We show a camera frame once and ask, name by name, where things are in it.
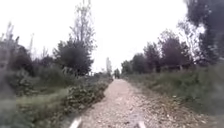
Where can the robot's own part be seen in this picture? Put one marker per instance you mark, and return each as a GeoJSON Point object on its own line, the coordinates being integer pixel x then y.
{"type": "Point", "coordinates": [75, 123]}
{"type": "Point", "coordinates": [141, 125]}

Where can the row of dark trees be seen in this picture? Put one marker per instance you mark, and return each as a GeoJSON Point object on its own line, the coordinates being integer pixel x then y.
{"type": "Point", "coordinates": [73, 55]}
{"type": "Point", "coordinates": [173, 50]}

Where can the tall thin tree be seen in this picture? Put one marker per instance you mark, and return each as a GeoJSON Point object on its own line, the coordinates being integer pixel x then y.
{"type": "Point", "coordinates": [83, 23]}

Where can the gravel path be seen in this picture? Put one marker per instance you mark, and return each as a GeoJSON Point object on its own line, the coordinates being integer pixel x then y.
{"type": "Point", "coordinates": [116, 106]}

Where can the weedy verge with bushes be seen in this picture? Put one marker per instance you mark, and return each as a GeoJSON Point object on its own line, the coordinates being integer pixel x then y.
{"type": "Point", "coordinates": [186, 86]}
{"type": "Point", "coordinates": [43, 96]}

